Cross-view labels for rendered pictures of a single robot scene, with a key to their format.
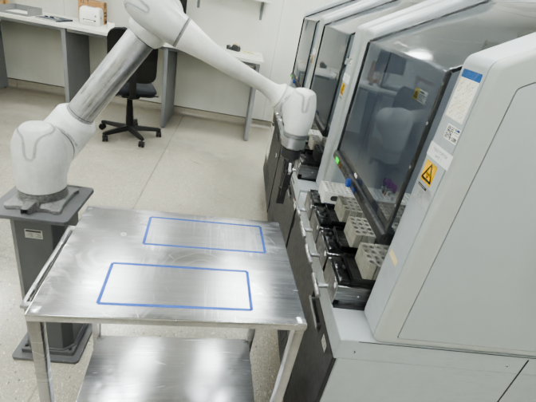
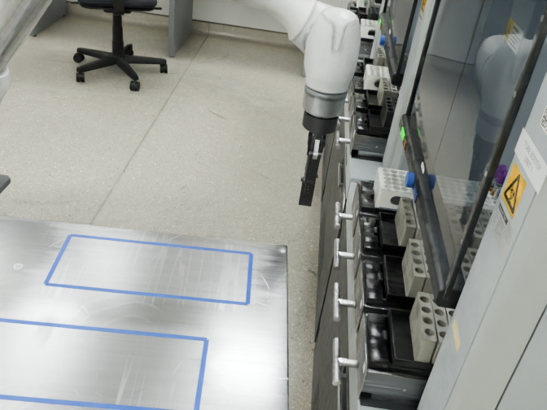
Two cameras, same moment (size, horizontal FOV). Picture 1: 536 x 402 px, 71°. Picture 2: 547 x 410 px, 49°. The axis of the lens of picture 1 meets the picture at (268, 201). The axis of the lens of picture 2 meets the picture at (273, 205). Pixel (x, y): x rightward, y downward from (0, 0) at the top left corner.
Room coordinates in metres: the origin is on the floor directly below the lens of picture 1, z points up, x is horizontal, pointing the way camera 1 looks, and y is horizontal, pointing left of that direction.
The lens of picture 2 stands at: (0.16, -0.16, 1.52)
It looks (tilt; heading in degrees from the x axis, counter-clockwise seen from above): 33 degrees down; 9
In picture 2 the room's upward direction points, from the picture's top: 8 degrees clockwise
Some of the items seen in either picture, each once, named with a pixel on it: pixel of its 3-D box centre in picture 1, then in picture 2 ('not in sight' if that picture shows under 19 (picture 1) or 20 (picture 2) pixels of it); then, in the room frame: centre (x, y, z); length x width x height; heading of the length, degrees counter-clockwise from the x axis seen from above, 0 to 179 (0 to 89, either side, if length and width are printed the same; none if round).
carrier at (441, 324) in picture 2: (372, 262); (435, 331); (0.92, -0.33, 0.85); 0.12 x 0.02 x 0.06; 8
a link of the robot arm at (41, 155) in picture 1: (40, 154); not in sight; (1.13, 0.79, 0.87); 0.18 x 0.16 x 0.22; 13
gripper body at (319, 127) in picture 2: (289, 158); (318, 130); (1.34, -0.05, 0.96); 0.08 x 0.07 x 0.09; 9
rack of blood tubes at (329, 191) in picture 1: (356, 198); (439, 198); (1.39, -0.35, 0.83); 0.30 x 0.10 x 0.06; 98
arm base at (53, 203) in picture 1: (40, 195); not in sight; (1.10, 0.78, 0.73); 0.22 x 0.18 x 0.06; 8
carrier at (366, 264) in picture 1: (364, 262); (422, 329); (0.92, -0.31, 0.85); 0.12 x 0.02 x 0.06; 7
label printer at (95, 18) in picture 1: (91, 15); not in sight; (4.23, 2.22, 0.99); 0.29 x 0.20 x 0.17; 16
